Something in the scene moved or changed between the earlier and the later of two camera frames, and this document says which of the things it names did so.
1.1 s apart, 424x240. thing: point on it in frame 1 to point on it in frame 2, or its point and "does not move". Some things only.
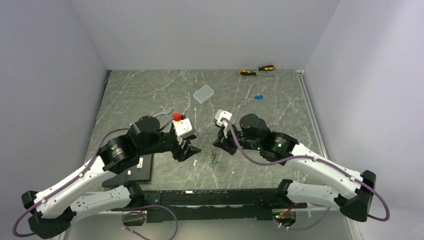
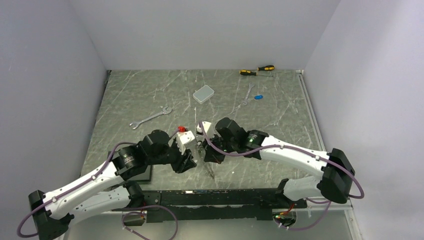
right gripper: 224,143 to 210,154
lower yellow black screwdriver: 248,72 does not move
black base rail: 211,204 does not move
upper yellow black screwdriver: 267,67 does not move
